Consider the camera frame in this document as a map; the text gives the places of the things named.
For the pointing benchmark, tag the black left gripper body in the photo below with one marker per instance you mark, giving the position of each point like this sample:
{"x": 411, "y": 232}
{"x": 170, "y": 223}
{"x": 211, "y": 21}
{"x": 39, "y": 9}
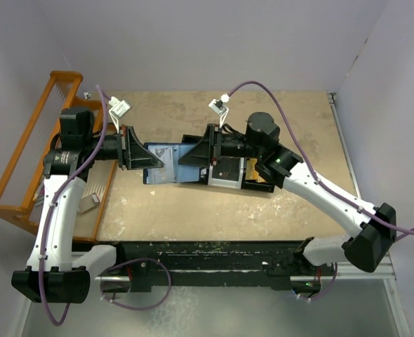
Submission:
{"x": 121, "y": 147}

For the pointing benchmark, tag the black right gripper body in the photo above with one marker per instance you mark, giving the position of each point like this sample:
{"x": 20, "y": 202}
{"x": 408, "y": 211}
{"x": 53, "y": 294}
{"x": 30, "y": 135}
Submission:
{"x": 217, "y": 133}

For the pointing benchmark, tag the silver VIP card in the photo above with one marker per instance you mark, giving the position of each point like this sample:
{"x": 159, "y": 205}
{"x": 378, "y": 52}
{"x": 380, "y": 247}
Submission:
{"x": 166, "y": 153}

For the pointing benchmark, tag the blue leather card holder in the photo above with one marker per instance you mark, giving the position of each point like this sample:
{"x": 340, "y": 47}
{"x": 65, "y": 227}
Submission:
{"x": 179, "y": 171}

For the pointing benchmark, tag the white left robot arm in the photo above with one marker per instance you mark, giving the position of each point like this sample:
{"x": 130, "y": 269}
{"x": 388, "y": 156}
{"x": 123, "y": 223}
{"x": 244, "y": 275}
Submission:
{"x": 51, "y": 273}

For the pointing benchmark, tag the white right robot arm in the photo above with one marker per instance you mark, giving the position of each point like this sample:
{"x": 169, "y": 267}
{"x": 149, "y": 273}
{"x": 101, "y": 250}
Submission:
{"x": 369, "y": 230}

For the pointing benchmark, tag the pile of black cards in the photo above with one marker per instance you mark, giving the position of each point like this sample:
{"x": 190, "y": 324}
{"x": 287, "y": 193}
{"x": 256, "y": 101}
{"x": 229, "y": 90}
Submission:
{"x": 227, "y": 169}

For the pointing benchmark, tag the pile of gold cards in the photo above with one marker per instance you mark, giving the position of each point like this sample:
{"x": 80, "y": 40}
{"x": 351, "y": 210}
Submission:
{"x": 251, "y": 173}

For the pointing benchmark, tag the black bin with gold cards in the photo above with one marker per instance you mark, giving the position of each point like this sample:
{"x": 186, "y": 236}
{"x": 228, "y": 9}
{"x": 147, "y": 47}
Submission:
{"x": 254, "y": 186}

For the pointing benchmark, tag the white middle bin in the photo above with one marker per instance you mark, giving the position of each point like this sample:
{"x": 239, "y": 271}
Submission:
{"x": 226, "y": 183}

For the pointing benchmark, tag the small grey box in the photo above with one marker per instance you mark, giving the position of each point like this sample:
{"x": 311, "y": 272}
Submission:
{"x": 88, "y": 203}

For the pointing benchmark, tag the orange wooden rack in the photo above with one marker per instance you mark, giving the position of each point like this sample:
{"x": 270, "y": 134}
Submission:
{"x": 20, "y": 183}

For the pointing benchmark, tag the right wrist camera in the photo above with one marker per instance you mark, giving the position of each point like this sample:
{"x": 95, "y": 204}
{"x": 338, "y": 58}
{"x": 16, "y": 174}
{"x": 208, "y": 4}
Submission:
{"x": 219, "y": 106}

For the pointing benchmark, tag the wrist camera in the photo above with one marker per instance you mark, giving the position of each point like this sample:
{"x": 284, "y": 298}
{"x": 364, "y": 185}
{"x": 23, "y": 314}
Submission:
{"x": 117, "y": 108}
{"x": 219, "y": 106}

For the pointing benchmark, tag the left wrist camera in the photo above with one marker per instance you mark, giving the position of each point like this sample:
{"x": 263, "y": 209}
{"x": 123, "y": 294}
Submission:
{"x": 117, "y": 108}

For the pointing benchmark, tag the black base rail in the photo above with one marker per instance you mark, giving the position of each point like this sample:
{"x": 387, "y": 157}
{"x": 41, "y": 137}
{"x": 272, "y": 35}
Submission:
{"x": 144, "y": 274}

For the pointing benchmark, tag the aluminium frame rail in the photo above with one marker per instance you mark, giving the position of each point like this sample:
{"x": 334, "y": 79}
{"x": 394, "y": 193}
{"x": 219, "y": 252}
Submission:
{"x": 100, "y": 260}

